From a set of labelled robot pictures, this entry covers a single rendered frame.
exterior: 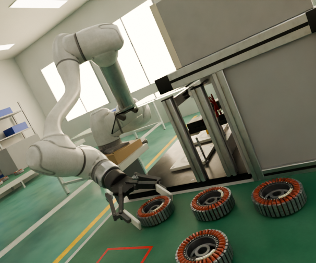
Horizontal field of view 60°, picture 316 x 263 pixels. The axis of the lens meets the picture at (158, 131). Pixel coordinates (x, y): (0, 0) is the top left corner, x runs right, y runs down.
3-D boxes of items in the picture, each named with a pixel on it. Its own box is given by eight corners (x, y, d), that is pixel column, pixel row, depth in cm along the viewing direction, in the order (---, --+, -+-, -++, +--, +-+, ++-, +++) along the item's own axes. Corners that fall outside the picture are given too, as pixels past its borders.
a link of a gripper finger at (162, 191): (155, 191, 89) (157, 189, 89) (171, 202, 85) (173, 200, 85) (155, 184, 87) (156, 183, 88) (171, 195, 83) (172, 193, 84)
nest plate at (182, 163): (170, 171, 105) (169, 168, 105) (184, 154, 118) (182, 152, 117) (205, 164, 97) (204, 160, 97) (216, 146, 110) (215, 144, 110)
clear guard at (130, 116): (111, 134, 95) (104, 119, 94) (143, 113, 115) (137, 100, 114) (193, 105, 78) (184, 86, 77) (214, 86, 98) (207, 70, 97)
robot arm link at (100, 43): (119, 119, 187) (149, 108, 188) (124, 138, 178) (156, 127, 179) (70, 25, 122) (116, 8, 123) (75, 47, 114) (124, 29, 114)
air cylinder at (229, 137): (219, 156, 98) (214, 143, 97) (224, 147, 104) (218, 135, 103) (232, 153, 95) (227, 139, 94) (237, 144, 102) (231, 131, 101)
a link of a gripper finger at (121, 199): (123, 183, 88) (118, 183, 88) (122, 211, 79) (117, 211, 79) (124, 191, 90) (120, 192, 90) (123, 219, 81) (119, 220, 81)
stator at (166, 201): (134, 224, 83) (129, 213, 82) (159, 202, 89) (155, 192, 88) (155, 231, 74) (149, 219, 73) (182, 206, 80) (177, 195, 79)
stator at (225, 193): (197, 228, 66) (192, 215, 66) (192, 206, 77) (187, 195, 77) (241, 211, 65) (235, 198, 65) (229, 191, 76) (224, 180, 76)
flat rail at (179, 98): (170, 110, 82) (166, 102, 82) (219, 72, 134) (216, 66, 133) (173, 109, 82) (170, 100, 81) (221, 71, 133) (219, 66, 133)
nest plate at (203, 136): (191, 145, 125) (190, 143, 125) (200, 133, 138) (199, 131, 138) (221, 138, 117) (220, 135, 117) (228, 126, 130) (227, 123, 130)
